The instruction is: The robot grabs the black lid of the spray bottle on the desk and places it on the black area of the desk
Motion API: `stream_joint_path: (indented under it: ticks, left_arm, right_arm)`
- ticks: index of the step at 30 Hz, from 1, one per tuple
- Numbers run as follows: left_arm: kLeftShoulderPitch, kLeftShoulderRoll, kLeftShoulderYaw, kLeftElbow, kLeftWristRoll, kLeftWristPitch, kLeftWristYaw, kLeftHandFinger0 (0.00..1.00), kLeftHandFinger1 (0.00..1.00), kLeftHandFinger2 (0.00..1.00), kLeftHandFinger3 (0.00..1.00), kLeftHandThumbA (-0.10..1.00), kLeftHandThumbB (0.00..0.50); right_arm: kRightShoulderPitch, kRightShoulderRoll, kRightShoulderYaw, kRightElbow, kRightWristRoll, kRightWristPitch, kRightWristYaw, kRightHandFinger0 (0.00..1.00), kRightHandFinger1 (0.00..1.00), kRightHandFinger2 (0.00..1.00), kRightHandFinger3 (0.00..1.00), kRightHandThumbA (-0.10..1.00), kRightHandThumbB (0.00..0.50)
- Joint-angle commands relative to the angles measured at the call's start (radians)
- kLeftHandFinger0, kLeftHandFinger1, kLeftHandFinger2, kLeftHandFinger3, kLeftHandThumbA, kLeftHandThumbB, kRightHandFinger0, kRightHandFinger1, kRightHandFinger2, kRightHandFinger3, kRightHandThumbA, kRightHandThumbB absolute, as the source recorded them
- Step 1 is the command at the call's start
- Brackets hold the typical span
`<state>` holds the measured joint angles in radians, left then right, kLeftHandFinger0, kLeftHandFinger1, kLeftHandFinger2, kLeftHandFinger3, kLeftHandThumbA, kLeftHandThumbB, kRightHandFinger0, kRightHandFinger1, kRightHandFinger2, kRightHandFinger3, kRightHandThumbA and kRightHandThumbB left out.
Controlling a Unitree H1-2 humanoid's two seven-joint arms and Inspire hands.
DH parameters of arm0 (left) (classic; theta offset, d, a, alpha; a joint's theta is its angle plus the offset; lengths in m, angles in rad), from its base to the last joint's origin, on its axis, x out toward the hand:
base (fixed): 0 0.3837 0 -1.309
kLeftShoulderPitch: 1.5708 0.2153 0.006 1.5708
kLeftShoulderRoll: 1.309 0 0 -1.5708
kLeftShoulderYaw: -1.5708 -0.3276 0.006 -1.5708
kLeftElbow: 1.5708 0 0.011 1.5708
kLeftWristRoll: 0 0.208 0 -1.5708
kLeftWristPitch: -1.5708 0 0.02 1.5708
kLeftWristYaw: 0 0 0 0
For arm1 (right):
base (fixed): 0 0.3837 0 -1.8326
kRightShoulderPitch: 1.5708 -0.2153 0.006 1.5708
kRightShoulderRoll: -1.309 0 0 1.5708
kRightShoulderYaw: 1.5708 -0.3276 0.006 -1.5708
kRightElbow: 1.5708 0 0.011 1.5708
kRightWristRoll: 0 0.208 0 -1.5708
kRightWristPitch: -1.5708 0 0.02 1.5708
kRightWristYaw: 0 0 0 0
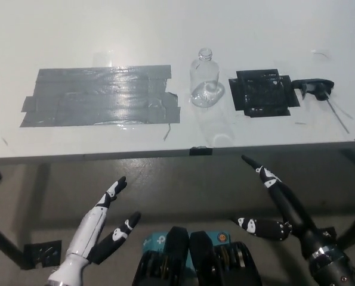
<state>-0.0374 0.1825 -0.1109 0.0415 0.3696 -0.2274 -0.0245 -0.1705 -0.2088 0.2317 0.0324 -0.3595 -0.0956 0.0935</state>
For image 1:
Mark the white and black left hand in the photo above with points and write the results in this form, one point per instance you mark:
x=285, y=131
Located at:
x=87, y=238

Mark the black right hand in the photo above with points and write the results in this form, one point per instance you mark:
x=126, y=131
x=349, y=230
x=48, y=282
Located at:
x=287, y=208

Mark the black spray trigger lid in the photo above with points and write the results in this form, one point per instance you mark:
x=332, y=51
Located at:
x=314, y=82

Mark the black robot torso teal top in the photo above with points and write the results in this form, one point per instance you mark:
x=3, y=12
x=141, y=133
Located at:
x=180, y=253

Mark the clear plastic bottle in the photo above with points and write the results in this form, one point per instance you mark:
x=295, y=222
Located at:
x=204, y=74

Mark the black diagonal table leg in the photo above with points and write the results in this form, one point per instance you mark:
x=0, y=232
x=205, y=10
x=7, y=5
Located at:
x=354, y=229
x=4, y=242

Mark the black tape square patch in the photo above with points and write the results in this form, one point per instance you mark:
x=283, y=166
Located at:
x=262, y=92

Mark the grey duct tape patch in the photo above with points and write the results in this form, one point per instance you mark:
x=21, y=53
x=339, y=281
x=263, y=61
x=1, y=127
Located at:
x=99, y=95

